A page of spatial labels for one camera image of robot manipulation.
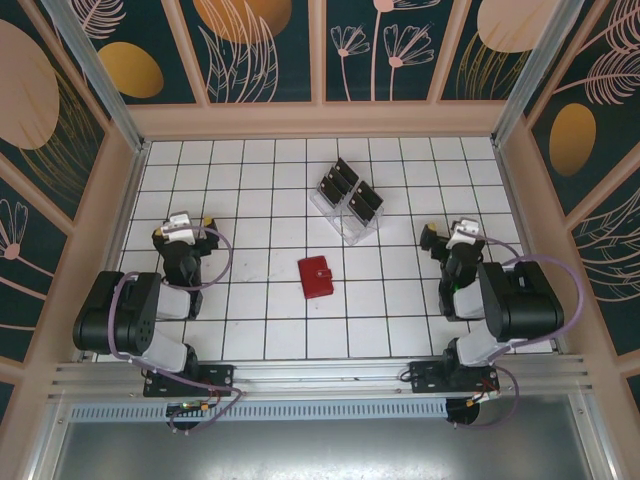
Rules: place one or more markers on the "clear acrylic card stand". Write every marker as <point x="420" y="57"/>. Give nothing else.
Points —
<point x="352" y="232"/>

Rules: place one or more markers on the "yellow power connector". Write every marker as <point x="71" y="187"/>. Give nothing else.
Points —
<point x="475" y="401"/>

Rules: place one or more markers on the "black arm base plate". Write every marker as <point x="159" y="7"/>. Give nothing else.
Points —
<point x="425" y="377"/>
<point x="215" y="380"/>

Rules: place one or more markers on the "aluminium mounting rail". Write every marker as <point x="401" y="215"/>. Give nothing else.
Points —
<point x="320" y="375"/>

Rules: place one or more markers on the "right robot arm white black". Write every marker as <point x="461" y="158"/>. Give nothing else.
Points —
<point x="525" y="305"/>

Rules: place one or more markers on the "aluminium corner post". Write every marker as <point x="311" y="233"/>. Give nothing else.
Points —
<point x="102" y="82"/>
<point x="536" y="75"/>

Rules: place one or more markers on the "red leather card holder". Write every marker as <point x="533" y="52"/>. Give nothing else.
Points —
<point x="316" y="278"/>

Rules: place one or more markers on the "small circuit board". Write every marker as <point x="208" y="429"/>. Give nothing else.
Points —
<point x="187" y="407"/>

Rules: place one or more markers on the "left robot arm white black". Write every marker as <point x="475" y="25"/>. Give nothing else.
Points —
<point x="125" y="315"/>

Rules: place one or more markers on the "black credit card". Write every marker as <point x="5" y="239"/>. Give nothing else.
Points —
<point x="347" y="170"/>
<point x="360" y="206"/>
<point x="329" y="192"/>
<point x="338" y="180"/>
<point x="369" y="192"/>

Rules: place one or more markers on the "grey metal sheet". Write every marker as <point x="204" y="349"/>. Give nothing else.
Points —
<point x="320" y="450"/>

